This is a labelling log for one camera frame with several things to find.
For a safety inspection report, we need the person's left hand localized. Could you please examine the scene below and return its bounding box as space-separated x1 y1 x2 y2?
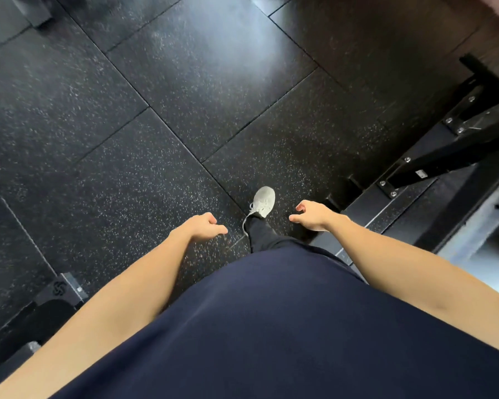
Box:
170 212 229 244

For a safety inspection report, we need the person's right hand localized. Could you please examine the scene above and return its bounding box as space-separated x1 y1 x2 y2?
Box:
289 199 338 232

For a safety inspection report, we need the person's left forearm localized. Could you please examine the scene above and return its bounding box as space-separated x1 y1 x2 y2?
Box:
64 231 194 355

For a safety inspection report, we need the person's right forearm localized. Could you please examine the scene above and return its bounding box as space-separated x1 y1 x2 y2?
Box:
324 213 456 326

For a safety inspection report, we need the white sneaker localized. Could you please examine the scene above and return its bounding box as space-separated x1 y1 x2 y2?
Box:
242 186 276 236

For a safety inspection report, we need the black trouser leg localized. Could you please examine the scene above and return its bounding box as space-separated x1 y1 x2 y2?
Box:
246 215 306 254

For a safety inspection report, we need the navy blue shirt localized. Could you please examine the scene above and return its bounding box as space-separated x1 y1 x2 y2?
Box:
52 244 499 399

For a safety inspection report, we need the grey metal beam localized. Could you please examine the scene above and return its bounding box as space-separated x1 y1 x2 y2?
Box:
436 169 499 264

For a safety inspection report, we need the black machine base with logo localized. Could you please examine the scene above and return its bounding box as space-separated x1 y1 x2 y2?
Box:
0 272 89 385

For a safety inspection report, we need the black bolted gym machine frame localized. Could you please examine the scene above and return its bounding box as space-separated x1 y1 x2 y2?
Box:
310 53 499 266

